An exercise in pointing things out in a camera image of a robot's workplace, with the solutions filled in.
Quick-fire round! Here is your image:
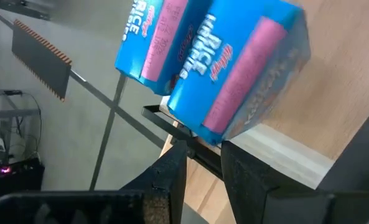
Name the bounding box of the wooden shelf with black frame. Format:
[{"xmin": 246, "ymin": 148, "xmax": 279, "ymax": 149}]
[{"xmin": 142, "ymin": 0, "xmax": 369, "ymax": 190}]

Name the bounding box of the blue Rice Krispies cereal box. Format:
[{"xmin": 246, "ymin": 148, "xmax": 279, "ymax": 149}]
[
  {"xmin": 167, "ymin": 0, "xmax": 312, "ymax": 146},
  {"xmin": 114, "ymin": 0, "xmax": 215, "ymax": 96}
]

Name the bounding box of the black box with purple light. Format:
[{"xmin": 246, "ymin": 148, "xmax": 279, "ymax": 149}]
[{"xmin": 0, "ymin": 157, "xmax": 45, "ymax": 197}]

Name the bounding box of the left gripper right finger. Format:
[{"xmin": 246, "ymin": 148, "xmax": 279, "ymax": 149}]
[{"xmin": 220, "ymin": 141, "xmax": 369, "ymax": 224}]

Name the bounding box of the metal frame desk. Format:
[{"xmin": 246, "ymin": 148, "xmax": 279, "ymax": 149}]
[{"xmin": 0, "ymin": 89, "xmax": 42, "ymax": 200}]

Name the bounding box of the grey panel with orange edge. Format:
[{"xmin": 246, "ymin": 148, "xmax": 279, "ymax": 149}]
[{"xmin": 11, "ymin": 18, "xmax": 73, "ymax": 102}]

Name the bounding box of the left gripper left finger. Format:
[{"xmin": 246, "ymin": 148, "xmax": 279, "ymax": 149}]
[{"xmin": 0, "ymin": 139, "xmax": 189, "ymax": 224}]

